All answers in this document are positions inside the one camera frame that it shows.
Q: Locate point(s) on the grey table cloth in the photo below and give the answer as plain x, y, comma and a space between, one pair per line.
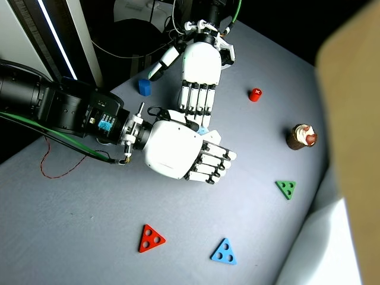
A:
89, 222

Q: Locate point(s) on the blue hexagonal block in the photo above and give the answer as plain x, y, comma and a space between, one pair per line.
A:
144, 86

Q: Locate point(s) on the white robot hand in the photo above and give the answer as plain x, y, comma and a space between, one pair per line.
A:
202, 62
172, 145

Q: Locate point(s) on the white pillar with light strip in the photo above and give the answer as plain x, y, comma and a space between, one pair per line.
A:
23, 35

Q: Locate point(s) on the red cylinder block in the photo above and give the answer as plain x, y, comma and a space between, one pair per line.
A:
254, 95

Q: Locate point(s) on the tan blurred panel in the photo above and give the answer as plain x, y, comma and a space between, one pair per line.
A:
353, 104

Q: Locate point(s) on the red triangle block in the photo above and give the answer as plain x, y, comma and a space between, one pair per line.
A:
144, 237

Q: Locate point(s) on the white background board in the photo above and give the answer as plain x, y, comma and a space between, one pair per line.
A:
323, 243

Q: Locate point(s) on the green triangle block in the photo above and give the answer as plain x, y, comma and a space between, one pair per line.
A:
287, 192

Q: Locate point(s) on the black round object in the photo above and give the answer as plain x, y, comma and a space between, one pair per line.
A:
127, 38

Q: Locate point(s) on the toy chocolate cupcake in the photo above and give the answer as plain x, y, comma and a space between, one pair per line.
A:
300, 138

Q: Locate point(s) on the blue triangle block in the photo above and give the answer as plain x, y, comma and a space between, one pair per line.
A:
231, 259

